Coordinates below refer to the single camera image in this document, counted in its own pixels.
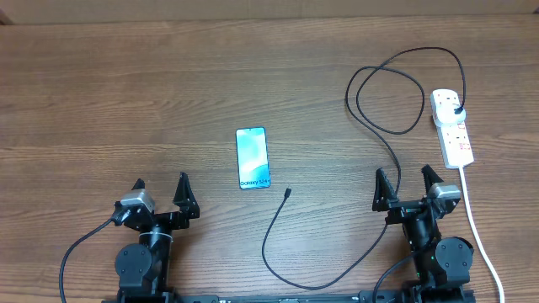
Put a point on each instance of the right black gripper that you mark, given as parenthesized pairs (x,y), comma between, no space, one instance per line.
(383,199)

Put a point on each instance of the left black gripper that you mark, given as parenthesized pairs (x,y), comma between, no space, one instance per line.
(188,208)

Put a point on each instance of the Samsung Galaxy smartphone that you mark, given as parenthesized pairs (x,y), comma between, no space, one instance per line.
(252,158)

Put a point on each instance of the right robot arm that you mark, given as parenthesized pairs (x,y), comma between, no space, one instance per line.
(442,264)

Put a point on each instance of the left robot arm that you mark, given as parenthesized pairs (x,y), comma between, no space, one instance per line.
(143,267)

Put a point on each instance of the white charger plug adapter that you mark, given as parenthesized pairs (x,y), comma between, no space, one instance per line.
(448,114)

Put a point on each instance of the white power strip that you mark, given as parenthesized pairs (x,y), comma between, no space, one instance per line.
(454,140)

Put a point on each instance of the brown cardboard backdrop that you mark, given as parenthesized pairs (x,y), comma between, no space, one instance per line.
(115,11)

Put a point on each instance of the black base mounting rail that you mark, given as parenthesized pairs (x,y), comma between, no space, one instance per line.
(364,296)

